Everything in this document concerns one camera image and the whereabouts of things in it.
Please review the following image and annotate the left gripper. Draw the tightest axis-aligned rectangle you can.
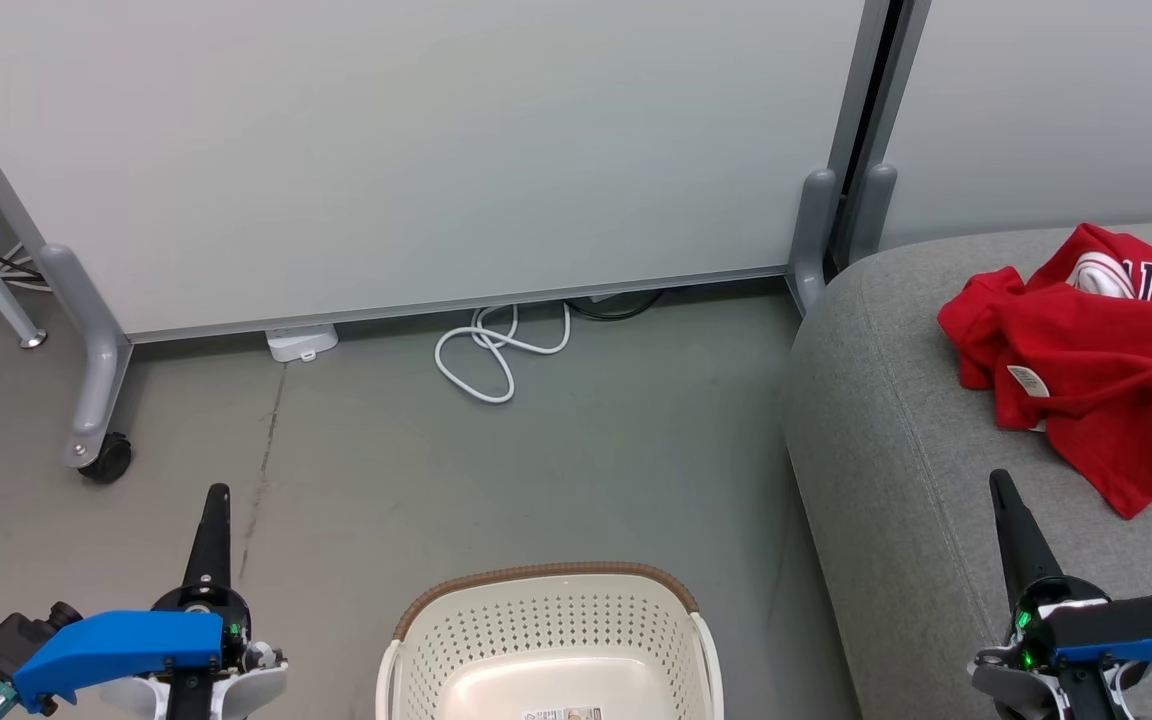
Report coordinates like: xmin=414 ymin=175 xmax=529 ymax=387
xmin=101 ymin=484 xmax=289 ymax=720

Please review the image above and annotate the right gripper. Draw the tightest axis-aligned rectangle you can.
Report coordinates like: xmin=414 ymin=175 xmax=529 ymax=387
xmin=971 ymin=470 xmax=1137 ymax=720

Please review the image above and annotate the red sweatshirt with white print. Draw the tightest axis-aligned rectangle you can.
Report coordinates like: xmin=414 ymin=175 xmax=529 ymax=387
xmin=938 ymin=222 xmax=1152 ymax=521

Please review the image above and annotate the cream perforated laundry basket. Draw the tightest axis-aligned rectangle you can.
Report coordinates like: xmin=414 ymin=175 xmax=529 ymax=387
xmin=376 ymin=562 xmax=725 ymax=720

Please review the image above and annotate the black caster wheel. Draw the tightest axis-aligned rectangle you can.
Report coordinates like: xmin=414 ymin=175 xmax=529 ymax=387
xmin=78 ymin=432 xmax=134 ymax=485

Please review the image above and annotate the grey fabric sofa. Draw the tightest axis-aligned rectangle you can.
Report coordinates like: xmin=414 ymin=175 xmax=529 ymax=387
xmin=781 ymin=218 xmax=1152 ymax=720

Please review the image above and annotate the grey partition foot with caster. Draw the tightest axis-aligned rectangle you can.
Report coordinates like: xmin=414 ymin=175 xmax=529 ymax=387
xmin=36 ymin=243 xmax=133 ymax=471

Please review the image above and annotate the white power adapter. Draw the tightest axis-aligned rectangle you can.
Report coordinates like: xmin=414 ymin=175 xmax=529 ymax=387
xmin=266 ymin=322 xmax=340 ymax=363

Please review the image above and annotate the wide white partition panel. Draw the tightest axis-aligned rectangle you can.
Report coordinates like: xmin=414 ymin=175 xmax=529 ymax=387
xmin=0 ymin=0 xmax=895 ymax=346

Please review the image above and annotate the narrow white partition panel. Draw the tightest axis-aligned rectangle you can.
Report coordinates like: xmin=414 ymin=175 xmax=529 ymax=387
xmin=871 ymin=0 xmax=1152 ymax=251

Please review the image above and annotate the blue right camera mount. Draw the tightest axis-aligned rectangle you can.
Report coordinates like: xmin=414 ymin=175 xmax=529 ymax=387
xmin=1046 ymin=595 xmax=1152 ymax=669

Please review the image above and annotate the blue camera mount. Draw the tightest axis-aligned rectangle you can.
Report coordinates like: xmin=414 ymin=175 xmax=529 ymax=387
xmin=1046 ymin=595 xmax=1152 ymax=669
xmin=11 ymin=610 xmax=227 ymax=713

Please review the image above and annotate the blue left camera mount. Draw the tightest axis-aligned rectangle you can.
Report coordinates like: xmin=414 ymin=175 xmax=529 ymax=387
xmin=11 ymin=610 xmax=227 ymax=713

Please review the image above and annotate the white looped cable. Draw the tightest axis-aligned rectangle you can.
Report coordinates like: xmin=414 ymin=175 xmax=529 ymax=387
xmin=434 ymin=300 xmax=573 ymax=405

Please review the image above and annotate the black cable under partition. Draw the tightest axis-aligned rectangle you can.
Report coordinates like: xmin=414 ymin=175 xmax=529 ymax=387
xmin=564 ymin=288 xmax=667 ymax=323

